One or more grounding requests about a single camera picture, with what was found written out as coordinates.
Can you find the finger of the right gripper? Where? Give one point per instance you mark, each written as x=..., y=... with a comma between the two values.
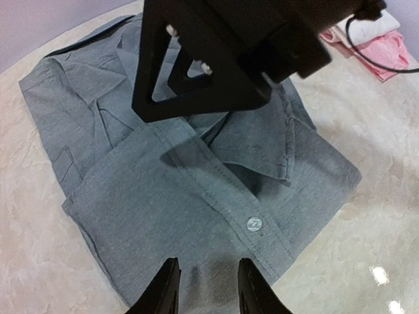
x=163, y=89
x=231, y=87

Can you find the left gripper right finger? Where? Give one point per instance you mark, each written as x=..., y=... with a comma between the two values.
x=255, y=294

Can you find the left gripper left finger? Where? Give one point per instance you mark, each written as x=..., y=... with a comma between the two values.
x=162, y=294

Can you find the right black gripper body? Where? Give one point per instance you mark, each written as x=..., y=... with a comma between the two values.
x=282, y=37

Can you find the grey blue button shirt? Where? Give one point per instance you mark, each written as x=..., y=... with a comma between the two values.
x=208, y=189

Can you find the pink folded garment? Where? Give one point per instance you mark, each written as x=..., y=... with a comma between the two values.
x=388, y=50

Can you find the white folded shirt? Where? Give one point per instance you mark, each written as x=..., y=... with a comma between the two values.
x=363, y=31

